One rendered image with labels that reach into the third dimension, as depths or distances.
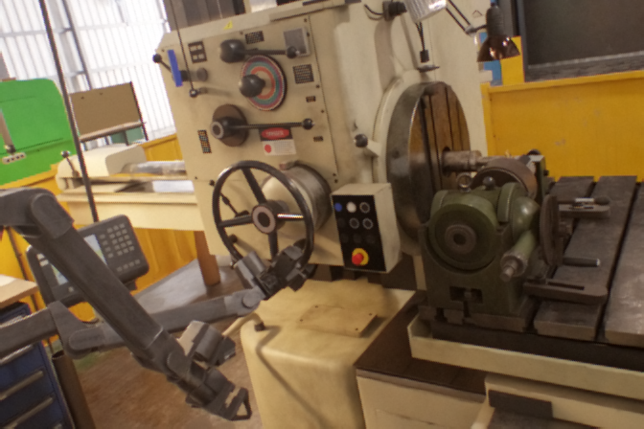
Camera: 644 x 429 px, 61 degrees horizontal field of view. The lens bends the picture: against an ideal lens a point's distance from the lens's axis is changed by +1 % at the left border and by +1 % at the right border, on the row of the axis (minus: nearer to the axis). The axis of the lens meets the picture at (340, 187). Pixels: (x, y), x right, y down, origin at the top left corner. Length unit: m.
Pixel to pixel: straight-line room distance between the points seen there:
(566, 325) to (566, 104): 2.57
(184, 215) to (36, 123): 3.05
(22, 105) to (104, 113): 4.73
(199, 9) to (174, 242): 2.43
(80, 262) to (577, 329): 1.10
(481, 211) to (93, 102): 9.04
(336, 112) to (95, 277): 0.90
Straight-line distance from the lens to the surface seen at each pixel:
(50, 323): 1.34
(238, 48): 1.77
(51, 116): 5.66
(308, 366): 2.22
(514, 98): 3.95
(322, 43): 1.63
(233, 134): 1.87
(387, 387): 2.06
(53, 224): 0.92
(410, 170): 1.70
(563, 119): 3.91
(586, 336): 1.48
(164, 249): 4.71
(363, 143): 1.56
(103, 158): 3.00
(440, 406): 2.00
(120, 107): 10.36
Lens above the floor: 1.76
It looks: 15 degrees down
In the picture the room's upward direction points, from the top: 11 degrees counter-clockwise
